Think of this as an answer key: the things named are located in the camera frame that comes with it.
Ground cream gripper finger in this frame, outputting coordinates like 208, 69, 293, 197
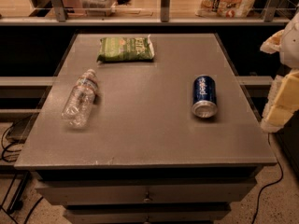
260, 30, 283, 54
261, 70, 299, 133

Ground blue pepsi can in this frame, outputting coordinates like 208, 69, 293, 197
192, 75, 218, 119

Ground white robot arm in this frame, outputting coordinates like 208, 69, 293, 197
260, 14, 299, 133

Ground colourful snack bag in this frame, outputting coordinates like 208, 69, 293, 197
195, 0, 255, 18

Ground grey drawer cabinet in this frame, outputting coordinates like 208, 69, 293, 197
16, 34, 276, 224

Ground green chip bag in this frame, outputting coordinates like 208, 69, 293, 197
97, 36, 155, 63

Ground clear plastic container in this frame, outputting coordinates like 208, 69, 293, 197
80, 0, 115, 17

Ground clear plastic water bottle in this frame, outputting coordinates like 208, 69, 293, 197
62, 69, 98, 129

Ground black floor cable right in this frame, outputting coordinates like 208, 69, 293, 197
250, 133, 285, 224

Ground metal shelf rail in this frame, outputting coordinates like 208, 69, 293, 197
0, 0, 298, 26

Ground black cables left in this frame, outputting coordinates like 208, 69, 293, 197
0, 115, 45, 224

